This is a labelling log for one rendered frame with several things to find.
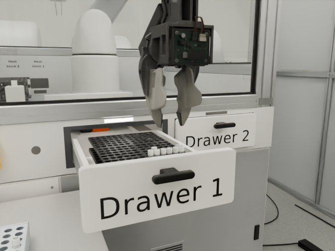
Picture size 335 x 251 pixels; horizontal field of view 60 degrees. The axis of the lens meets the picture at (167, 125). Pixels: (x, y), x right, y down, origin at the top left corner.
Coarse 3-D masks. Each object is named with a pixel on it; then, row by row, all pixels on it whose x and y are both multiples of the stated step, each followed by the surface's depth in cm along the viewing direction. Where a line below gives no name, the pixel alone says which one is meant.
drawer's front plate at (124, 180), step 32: (128, 160) 49; (160, 160) 49; (192, 160) 52; (224, 160) 55; (96, 192) 46; (128, 192) 48; (160, 192) 51; (192, 192) 53; (224, 192) 56; (96, 224) 47; (128, 224) 49
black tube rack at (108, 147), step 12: (144, 132) 82; (96, 144) 69; (108, 144) 69; (120, 144) 70; (132, 144) 69; (144, 144) 70; (156, 144) 69; (168, 144) 69; (96, 156) 70; (108, 156) 60; (120, 156) 60; (132, 156) 60
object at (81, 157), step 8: (80, 136) 79; (88, 136) 79; (96, 136) 80; (160, 136) 84; (168, 136) 79; (72, 144) 77; (80, 144) 79; (88, 144) 80; (184, 144) 71; (72, 152) 76; (80, 152) 65; (88, 152) 80; (80, 160) 61; (88, 160) 77
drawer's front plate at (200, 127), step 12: (192, 120) 87; (204, 120) 89; (216, 120) 91; (228, 120) 92; (240, 120) 94; (252, 120) 96; (180, 132) 86; (192, 132) 88; (204, 132) 90; (216, 132) 92; (228, 132) 93; (240, 132) 95; (252, 132) 97; (192, 144) 89; (216, 144) 92; (228, 144) 94; (240, 144) 96; (252, 144) 98
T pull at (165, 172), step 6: (168, 168) 50; (174, 168) 50; (162, 174) 47; (168, 174) 47; (174, 174) 47; (180, 174) 47; (186, 174) 48; (192, 174) 48; (156, 180) 46; (162, 180) 46; (168, 180) 47; (174, 180) 47; (180, 180) 48
